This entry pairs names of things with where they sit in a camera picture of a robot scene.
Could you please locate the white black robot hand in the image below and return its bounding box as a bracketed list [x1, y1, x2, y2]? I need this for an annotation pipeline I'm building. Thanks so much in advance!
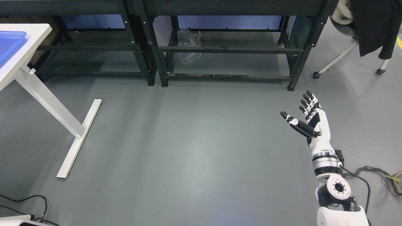
[280, 90, 334, 155]

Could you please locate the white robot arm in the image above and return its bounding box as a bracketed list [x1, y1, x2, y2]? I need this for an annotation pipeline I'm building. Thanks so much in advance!
[312, 150, 371, 226]

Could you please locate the black metal shelf right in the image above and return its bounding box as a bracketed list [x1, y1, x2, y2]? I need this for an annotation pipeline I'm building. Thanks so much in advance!
[134, 0, 338, 91]

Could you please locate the black metal shelf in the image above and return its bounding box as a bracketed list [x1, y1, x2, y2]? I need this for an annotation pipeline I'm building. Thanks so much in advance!
[134, 0, 338, 91]
[1, 0, 156, 86]

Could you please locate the black metal shelf left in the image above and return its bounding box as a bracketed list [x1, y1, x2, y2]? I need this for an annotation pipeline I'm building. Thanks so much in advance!
[1, 0, 156, 86]

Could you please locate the blue plastic tray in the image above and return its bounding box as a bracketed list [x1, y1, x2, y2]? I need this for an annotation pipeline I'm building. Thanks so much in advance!
[0, 30, 26, 67]

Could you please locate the white office chair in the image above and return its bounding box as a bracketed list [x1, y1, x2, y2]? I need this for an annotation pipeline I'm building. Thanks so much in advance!
[313, 0, 391, 79]

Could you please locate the black jacket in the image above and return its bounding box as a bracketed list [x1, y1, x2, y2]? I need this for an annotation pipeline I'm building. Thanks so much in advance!
[350, 0, 402, 60]

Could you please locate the clear plastic bag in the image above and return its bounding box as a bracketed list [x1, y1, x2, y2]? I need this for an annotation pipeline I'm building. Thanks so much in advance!
[177, 29, 202, 66]

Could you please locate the white table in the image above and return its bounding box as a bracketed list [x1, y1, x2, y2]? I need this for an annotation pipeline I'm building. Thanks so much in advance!
[1, 24, 102, 179]

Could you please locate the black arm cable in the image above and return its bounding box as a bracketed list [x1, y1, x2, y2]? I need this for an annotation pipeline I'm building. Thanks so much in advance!
[335, 150, 391, 217]

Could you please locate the coloured wire bundle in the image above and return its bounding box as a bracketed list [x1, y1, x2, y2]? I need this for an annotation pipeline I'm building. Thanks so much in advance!
[386, 171, 402, 197]

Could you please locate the black floor cable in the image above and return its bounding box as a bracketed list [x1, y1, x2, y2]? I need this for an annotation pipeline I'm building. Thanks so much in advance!
[0, 195, 60, 226]

